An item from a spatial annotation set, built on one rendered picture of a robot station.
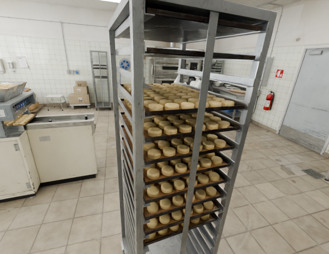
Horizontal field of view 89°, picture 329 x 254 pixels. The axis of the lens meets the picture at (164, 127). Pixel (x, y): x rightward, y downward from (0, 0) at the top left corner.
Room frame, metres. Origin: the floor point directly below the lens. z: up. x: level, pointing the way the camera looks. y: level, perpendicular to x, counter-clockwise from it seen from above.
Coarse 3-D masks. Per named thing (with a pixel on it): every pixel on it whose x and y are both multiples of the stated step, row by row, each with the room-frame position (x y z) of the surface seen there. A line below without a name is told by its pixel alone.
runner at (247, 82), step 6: (180, 72) 1.20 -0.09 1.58; (186, 72) 1.12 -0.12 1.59; (192, 72) 1.05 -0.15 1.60; (198, 72) 0.99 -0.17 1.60; (210, 78) 0.89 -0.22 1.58; (216, 78) 0.84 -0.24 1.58; (222, 78) 0.81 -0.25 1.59; (228, 78) 0.77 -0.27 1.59; (234, 78) 0.74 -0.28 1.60; (240, 78) 0.71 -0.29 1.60; (246, 78) 0.68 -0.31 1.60; (234, 84) 0.70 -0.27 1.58; (240, 84) 0.69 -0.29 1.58; (246, 84) 0.67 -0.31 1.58; (252, 84) 0.65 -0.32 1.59
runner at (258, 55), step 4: (240, 52) 0.73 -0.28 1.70; (244, 52) 0.71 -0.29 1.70; (248, 52) 0.70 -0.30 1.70; (252, 52) 0.68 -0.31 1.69; (256, 52) 0.66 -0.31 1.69; (260, 52) 0.65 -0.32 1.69; (256, 56) 0.66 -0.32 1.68; (240, 60) 0.71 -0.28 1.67; (244, 60) 0.67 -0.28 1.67; (248, 60) 0.66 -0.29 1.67; (252, 60) 0.64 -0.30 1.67; (256, 60) 0.64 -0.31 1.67
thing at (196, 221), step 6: (204, 216) 0.67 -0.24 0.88; (210, 216) 0.69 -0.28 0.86; (192, 222) 0.64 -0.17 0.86; (198, 222) 0.65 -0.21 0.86; (168, 228) 0.61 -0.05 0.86; (174, 228) 0.59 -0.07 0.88; (180, 228) 0.61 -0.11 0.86; (150, 234) 0.55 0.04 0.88; (156, 234) 0.57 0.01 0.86; (162, 234) 0.57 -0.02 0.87; (144, 240) 0.54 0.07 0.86; (150, 240) 0.54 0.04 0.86
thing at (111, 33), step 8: (112, 32) 1.04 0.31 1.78; (112, 40) 1.04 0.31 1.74; (112, 48) 1.04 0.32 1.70; (112, 56) 1.04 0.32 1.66; (112, 64) 1.04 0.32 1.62; (112, 72) 1.04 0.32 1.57; (112, 80) 1.04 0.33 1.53; (112, 88) 1.04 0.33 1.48; (120, 144) 1.05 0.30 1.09; (120, 152) 1.04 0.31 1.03; (120, 160) 1.04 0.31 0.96; (120, 168) 1.04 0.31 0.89; (120, 176) 1.04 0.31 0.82; (120, 184) 1.04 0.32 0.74; (120, 192) 1.04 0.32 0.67; (120, 200) 1.04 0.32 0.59; (120, 208) 1.04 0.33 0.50
